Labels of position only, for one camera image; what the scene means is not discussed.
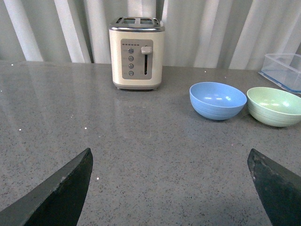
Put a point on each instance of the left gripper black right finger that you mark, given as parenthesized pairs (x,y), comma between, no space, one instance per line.
(278,188)

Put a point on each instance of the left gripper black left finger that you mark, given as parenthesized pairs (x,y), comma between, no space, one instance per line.
(58,201)

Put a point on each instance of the green bowl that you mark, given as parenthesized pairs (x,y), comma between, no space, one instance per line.
(274,107)

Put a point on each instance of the blue bowl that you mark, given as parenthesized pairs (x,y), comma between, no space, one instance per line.
(216,101)

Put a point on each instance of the clear plastic food container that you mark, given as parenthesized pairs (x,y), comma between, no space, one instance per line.
(284,70)

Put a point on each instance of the white curtain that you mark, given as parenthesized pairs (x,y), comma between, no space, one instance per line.
(229,34)

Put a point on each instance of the cream two-slot toaster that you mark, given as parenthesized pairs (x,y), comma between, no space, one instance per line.
(137,48)

